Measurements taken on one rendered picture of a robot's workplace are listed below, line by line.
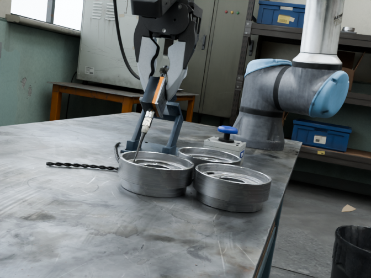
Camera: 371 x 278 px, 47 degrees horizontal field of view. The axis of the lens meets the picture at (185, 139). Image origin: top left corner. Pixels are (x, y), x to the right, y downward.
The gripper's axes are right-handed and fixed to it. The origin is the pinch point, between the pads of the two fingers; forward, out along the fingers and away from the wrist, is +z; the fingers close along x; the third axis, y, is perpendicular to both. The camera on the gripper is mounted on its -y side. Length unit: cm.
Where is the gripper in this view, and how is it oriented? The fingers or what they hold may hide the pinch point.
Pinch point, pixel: (157, 90)
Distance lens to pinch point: 66.1
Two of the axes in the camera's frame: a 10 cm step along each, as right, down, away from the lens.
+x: -9.6, -1.8, 2.3
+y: 2.6, -1.2, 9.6
